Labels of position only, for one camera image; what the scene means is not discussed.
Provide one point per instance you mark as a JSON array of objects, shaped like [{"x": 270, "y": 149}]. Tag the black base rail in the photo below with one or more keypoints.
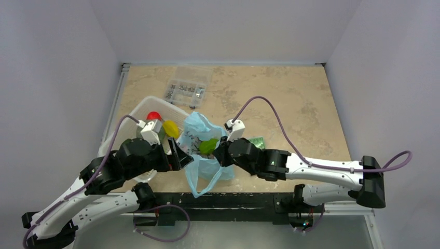
[{"x": 278, "y": 208}]

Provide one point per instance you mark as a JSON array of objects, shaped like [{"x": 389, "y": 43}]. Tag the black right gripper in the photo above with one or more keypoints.
[{"x": 223, "y": 153}]

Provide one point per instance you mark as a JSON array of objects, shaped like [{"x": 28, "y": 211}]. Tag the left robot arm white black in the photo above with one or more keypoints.
[{"x": 58, "y": 225}]

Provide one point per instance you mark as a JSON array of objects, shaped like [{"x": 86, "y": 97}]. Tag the green circuit board box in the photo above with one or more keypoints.
[{"x": 258, "y": 142}]

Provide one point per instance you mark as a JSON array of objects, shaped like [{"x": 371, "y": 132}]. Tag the red fake fruit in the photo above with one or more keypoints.
[{"x": 153, "y": 116}]

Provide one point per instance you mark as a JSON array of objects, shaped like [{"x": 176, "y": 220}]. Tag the green fake fruit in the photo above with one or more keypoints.
[
  {"x": 161, "y": 134},
  {"x": 207, "y": 147}
]

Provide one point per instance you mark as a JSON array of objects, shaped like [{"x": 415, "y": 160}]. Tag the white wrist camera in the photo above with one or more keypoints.
[
  {"x": 154, "y": 123},
  {"x": 235, "y": 128}
]

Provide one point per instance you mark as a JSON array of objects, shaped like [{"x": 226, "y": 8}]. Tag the aluminium frame rail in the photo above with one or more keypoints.
[{"x": 116, "y": 100}]

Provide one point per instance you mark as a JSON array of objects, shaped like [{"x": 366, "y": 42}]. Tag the white plastic basket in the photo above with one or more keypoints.
[{"x": 128, "y": 128}]

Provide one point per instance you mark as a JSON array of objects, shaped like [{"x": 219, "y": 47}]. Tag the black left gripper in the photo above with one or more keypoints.
[{"x": 182, "y": 157}]

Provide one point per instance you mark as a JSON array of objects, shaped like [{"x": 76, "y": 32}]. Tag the blue plastic bag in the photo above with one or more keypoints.
[{"x": 205, "y": 171}]

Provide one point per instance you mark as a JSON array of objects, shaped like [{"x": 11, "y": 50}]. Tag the yellow fake starfruit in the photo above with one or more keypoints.
[{"x": 171, "y": 129}]

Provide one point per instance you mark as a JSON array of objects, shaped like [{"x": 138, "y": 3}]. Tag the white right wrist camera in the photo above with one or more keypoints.
[{"x": 235, "y": 128}]

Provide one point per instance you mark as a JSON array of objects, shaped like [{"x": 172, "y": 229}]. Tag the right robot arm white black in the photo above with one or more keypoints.
[{"x": 361, "y": 181}]

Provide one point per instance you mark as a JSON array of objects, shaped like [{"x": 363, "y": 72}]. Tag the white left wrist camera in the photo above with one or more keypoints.
[{"x": 154, "y": 123}]

